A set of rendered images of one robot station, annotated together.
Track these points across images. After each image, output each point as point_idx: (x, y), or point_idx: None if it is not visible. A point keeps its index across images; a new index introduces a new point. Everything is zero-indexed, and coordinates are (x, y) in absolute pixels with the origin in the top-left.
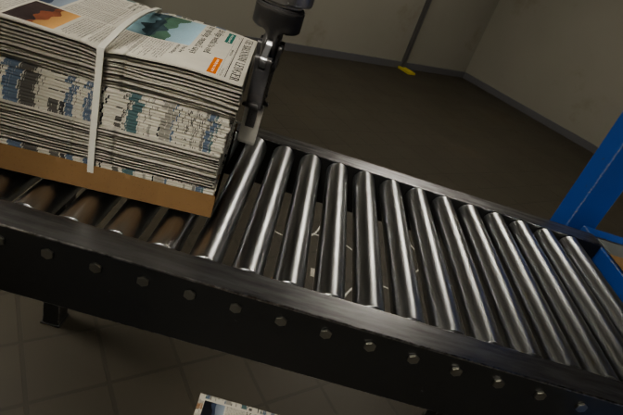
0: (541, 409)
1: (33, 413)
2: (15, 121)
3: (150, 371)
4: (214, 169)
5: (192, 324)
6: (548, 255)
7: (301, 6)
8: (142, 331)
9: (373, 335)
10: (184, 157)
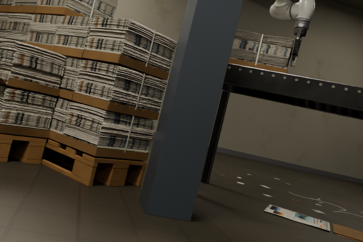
0: None
1: (207, 190)
2: (240, 53)
3: (247, 197)
4: (287, 61)
5: (284, 87)
6: None
7: (306, 27)
8: (239, 192)
9: (333, 83)
10: (279, 58)
